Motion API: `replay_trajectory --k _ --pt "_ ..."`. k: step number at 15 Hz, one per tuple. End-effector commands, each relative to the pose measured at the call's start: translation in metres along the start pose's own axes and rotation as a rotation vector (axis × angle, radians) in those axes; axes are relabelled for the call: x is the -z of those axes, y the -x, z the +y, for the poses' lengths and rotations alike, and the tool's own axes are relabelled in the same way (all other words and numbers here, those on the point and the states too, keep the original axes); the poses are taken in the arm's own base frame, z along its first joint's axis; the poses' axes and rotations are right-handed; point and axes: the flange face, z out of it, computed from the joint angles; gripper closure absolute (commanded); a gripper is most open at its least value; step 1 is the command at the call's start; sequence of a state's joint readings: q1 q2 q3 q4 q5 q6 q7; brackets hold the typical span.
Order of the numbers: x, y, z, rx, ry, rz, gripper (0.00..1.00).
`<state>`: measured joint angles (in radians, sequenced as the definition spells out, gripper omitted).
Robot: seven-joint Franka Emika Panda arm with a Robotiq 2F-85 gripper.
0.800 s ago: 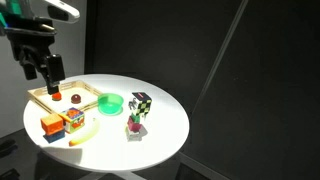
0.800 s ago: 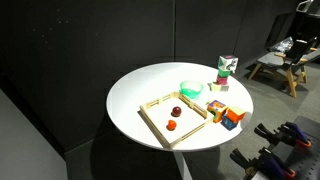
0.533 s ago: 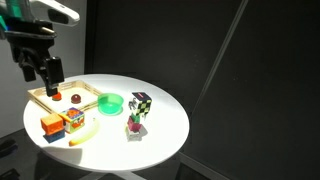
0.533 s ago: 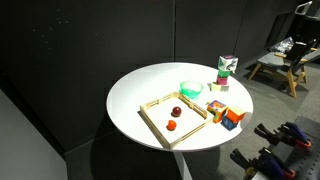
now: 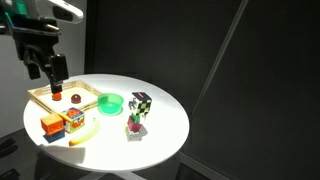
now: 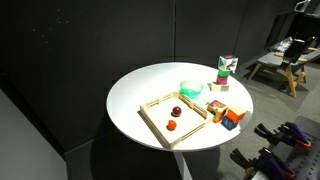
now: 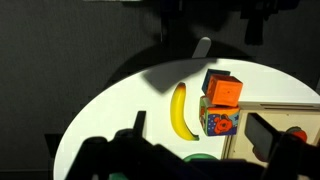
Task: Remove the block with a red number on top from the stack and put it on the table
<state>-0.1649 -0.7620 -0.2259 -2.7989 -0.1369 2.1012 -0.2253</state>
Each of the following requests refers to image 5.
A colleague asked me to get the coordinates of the small grey block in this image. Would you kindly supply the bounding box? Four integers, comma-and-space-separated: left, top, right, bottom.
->
125, 125, 144, 142

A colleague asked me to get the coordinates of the dark red toy ball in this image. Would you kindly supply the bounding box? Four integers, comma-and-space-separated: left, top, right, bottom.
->
70, 94, 83, 105

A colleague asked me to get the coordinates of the yellow toy banana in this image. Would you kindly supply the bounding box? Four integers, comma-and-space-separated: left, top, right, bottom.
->
68, 117, 101, 147

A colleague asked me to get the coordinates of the white table pedestal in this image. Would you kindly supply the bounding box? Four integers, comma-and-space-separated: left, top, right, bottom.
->
109, 169, 148, 180

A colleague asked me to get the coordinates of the small green block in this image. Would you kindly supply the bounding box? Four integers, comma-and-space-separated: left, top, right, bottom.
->
130, 113, 145, 124

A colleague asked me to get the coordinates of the green plastic bowl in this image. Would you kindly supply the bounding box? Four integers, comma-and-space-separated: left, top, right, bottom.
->
97, 92, 125, 117

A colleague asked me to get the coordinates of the checkered zebra picture block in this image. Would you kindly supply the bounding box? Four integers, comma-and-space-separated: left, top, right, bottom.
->
128, 91, 153, 118

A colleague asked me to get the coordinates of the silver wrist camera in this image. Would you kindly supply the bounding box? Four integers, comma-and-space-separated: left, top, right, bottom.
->
33, 0, 85, 25

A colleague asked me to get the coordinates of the orange toy block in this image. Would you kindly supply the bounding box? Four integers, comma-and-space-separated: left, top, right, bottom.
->
40, 113, 64, 136

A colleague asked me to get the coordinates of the colourful picture cube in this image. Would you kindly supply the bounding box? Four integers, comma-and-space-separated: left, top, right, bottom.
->
59, 107, 86, 135

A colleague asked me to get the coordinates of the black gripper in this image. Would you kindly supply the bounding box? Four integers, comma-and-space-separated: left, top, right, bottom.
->
13, 16, 70, 94

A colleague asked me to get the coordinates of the blue toy block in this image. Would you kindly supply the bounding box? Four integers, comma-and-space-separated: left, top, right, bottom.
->
43, 129, 66, 145

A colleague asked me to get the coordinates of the light wooden tray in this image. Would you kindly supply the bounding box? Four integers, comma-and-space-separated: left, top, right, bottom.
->
27, 79, 103, 114

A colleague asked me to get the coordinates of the orange toy ball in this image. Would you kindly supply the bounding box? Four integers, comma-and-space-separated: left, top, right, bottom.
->
51, 92, 63, 102

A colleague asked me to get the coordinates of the small magenta block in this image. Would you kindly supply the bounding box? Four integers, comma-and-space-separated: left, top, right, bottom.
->
127, 116, 144, 132

